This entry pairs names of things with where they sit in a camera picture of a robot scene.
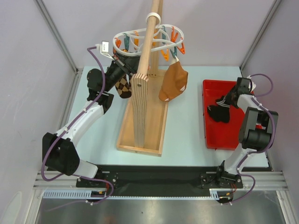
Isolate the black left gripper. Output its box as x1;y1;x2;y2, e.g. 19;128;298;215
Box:
103;52;149;93

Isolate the white round clip hanger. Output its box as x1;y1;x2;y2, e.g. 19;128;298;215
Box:
113;12;185;61

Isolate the black striped sock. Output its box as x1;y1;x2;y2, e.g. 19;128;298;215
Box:
207;96;230;123

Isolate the brown orange sock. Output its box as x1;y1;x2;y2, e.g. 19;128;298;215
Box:
158;56;188;102

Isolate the argyle sock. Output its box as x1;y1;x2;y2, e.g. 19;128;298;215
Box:
115;75;132;99

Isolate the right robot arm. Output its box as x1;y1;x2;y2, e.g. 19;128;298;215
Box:
214;77;278;188

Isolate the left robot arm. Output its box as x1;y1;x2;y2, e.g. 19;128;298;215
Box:
42;52;140;187

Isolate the teal clothes peg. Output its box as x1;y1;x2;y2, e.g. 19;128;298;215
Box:
170;47;179;62

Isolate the wooden rack stand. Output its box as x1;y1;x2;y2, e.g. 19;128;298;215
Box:
116;0;168;157

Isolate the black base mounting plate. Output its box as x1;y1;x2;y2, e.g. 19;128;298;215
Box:
76;164;243;198

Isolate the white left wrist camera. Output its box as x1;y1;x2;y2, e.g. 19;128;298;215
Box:
95;41;115;61

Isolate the aluminium frame rail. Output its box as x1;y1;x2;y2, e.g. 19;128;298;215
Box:
33;172;288;200

